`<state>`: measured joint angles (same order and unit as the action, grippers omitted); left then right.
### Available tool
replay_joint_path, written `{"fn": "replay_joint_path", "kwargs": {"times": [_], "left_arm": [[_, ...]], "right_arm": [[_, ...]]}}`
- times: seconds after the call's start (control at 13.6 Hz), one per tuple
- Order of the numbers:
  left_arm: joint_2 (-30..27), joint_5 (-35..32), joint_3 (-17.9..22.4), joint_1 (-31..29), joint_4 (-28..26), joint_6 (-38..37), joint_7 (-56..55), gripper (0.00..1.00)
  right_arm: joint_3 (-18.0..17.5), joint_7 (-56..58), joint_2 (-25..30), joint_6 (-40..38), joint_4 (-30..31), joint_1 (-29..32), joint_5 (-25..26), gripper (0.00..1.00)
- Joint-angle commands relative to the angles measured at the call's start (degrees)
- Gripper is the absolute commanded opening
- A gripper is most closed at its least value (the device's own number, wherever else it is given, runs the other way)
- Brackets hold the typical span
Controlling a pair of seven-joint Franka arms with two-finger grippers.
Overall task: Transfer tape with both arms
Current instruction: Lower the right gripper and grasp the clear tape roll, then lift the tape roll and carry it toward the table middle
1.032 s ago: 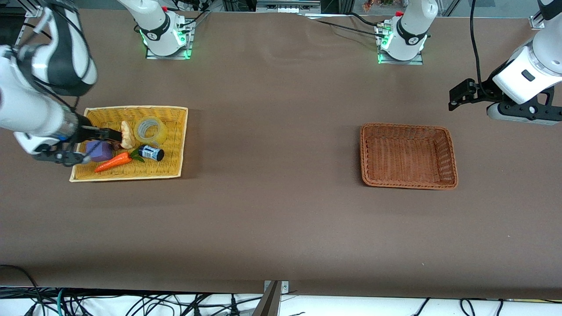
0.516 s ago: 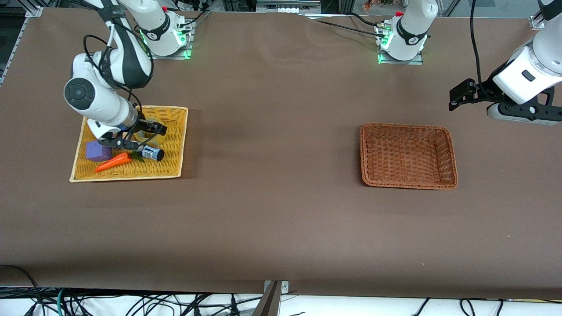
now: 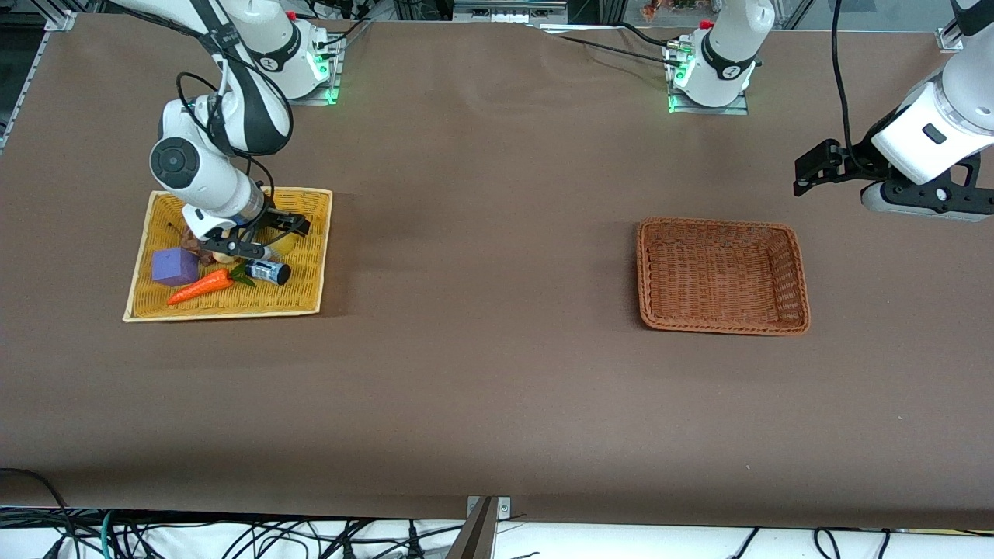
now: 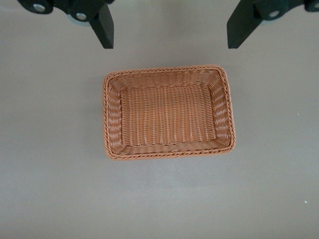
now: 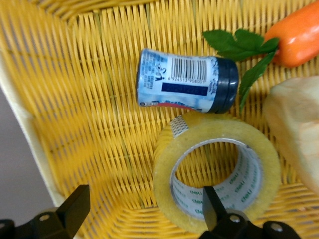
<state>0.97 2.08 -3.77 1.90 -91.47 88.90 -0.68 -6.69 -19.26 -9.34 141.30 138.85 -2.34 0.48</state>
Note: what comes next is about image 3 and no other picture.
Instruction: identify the black and blue battery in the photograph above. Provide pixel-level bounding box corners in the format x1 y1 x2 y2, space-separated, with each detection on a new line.
245 259 292 286

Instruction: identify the yellow woven wicker tray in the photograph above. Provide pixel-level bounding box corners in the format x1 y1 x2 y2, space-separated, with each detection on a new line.
123 186 333 323

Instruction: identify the orange toy carrot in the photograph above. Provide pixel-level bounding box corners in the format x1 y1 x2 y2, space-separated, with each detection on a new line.
167 264 257 306

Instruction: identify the purple foam cube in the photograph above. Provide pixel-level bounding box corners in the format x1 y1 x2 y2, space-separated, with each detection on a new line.
151 247 201 288

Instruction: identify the brown woven wicker basket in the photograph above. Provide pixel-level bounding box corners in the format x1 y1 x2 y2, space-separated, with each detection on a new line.
637 217 811 336

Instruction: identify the grey electronics box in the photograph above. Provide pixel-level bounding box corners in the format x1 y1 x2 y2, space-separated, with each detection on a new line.
453 0 568 24

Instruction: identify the dark metal bar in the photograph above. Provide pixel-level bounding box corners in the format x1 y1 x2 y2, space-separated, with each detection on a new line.
445 497 499 559

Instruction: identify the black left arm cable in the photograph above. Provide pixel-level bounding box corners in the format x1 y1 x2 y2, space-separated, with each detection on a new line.
831 0 874 175

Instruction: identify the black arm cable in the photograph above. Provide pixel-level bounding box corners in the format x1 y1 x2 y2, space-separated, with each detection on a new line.
176 71 294 210
831 0 874 175

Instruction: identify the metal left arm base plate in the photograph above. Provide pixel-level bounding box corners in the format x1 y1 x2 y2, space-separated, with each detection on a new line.
664 43 750 116

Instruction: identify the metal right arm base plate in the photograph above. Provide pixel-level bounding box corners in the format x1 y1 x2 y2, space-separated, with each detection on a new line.
256 35 344 106

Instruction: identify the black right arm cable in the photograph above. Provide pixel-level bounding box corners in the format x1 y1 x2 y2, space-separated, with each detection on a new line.
176 71 294 210

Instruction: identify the aluminium frame rail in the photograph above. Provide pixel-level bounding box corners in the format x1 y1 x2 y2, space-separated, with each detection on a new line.
0 9 78 152
936 16 970 54

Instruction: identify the black base power cable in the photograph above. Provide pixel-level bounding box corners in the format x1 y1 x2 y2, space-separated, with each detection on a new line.
311 0 375 49
613 22 683 47
540 30 675 67

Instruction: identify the thick black floor cable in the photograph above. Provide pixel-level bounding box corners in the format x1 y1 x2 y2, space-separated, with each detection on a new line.
0 468 78 559

